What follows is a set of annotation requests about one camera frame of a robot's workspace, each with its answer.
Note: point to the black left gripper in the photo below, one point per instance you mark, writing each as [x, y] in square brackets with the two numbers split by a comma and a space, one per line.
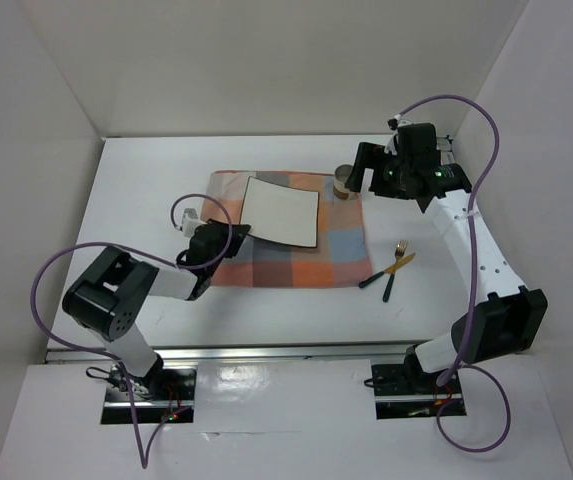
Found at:
[237, 234]

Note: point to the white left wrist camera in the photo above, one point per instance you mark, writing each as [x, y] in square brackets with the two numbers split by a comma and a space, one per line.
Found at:
[190, 222]

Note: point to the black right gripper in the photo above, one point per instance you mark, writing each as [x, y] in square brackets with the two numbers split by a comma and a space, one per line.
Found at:
[374, 156]

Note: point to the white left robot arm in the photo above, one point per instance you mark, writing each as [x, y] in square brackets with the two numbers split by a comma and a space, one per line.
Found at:
[107, 297]

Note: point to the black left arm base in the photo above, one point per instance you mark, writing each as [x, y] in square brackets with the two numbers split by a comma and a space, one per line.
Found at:
[172, 400]

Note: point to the gold fork green handle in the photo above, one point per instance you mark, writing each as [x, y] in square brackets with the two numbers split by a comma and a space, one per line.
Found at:
[399, 255]

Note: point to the metal cup brown band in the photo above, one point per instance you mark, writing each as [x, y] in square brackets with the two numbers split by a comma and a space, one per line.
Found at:
[341, 175]

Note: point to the aluminium front rail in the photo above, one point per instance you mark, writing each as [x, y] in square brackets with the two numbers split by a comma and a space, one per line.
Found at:
[386, 350]

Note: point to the square white plate black rim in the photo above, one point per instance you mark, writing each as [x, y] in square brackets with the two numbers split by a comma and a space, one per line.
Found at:
[281, 214]

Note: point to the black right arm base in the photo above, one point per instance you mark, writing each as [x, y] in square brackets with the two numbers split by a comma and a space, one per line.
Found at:
[407, 378]

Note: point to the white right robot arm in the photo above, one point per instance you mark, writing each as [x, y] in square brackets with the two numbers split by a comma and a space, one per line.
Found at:
[525, 315]

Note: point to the gold knife green handle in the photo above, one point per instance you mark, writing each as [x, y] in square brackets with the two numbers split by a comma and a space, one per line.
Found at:
[386, 272]

